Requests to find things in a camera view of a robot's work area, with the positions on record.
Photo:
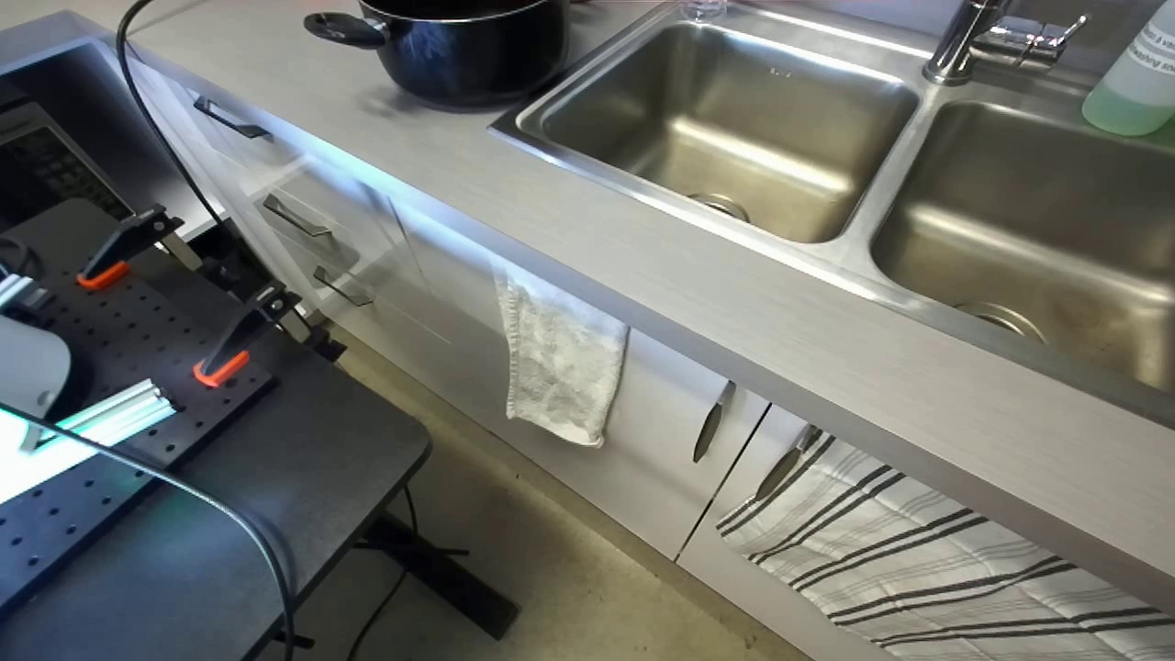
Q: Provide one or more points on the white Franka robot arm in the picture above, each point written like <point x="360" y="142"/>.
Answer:
<point x="32" y="368"/>

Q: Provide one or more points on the grey kitchen base cabinets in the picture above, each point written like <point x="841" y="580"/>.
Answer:
<point x="426" y="279"/>

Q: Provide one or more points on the dark grey built-in appliance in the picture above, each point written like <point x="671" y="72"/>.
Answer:
<point x="75" y="85"/>

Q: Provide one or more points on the black perforated breadboard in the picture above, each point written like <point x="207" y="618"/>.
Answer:
<point x="135" y="333"/>

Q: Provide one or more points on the stainless steel double sink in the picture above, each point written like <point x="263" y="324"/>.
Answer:
<point x="736" y="133"/>

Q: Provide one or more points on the black cooking pot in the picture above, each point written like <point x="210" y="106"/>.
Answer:
<point x="479" y="61"/>

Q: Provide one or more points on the aluminium extrusion bar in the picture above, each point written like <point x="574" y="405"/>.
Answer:
<point x="117" y="408"/>

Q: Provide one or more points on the chrome kitchen faucet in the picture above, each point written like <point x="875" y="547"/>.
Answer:
<point x="968" y="41"/>

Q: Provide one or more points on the striped dish towel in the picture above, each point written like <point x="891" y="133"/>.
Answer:
<point x="955" y="572"/>

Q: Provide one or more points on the black robot table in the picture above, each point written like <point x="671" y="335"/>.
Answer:
<point x="305" y="464"/>

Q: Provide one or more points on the green dish soap bottle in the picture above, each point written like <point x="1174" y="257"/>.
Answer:
<point x="1140" y="85"/>

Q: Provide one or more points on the white hanging cloth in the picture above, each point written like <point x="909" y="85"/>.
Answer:
<point x="565" y="368"/>

